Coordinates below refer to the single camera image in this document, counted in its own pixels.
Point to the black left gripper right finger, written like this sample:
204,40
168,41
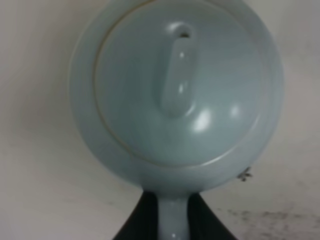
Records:
203,223

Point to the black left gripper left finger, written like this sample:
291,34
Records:
142,224

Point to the light blue porcelain teapot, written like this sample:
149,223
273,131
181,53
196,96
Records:
176,96

